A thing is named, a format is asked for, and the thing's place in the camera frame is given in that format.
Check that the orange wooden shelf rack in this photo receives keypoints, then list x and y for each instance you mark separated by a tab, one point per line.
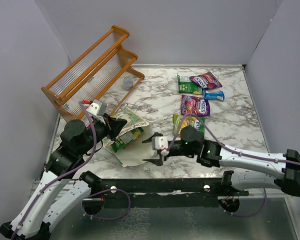
92	74

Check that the green printed paper bag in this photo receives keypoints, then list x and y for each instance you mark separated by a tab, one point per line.
134	153

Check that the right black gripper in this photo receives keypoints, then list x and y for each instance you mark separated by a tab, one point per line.
150	139

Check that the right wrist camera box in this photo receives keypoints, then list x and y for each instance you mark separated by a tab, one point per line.
160	143

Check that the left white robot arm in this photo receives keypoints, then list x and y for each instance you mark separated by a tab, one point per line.
44	210

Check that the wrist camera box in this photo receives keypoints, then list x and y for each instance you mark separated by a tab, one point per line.
160	143
95	108

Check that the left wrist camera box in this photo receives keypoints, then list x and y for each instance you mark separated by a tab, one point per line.
95	108

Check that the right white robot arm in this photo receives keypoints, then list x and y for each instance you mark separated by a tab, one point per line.
262	170

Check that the green lemon snack packet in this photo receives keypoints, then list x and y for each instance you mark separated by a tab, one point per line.
122	141

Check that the blue white snack packet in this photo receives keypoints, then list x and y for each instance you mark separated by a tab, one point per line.
220	96

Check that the purple pink candy bag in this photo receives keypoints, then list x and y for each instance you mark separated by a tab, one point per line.
206	81

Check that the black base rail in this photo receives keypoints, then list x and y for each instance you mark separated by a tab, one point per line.
160	192

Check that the purple berries candy bag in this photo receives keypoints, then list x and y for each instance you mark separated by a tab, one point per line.
195	105

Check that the small clear plastic jar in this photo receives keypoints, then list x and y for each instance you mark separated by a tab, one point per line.
127	83

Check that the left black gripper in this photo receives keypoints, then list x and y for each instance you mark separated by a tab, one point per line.
113	126

